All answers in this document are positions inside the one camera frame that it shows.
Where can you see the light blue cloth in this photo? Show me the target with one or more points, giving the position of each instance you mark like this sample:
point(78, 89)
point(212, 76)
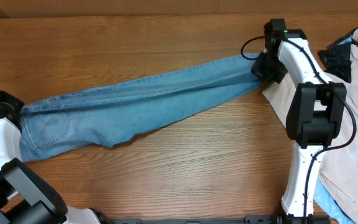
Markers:
point(328, 204)

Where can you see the beige cloth garment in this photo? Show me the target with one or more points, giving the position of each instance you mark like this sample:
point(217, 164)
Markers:
point(350, 124)

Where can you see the dark patterned garment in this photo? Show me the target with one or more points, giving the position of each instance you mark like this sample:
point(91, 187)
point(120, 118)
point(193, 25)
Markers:
point(336, 57)

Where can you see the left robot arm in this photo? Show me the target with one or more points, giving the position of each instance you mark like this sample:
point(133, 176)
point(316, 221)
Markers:
point(25, 198)

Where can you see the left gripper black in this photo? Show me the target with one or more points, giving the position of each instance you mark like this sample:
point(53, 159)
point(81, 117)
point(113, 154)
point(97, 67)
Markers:
point(10, 102)

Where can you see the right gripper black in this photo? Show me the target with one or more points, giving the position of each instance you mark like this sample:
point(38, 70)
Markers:
point(258, 71)

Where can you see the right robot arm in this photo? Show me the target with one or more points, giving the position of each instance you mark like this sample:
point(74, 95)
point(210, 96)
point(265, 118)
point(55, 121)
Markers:
point(313, 119)

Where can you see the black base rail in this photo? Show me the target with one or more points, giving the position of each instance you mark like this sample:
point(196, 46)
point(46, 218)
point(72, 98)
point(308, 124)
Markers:
point(191, 221)

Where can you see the light blue denim jeans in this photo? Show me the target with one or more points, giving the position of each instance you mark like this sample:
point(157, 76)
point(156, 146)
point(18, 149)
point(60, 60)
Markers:
point(113, 114)

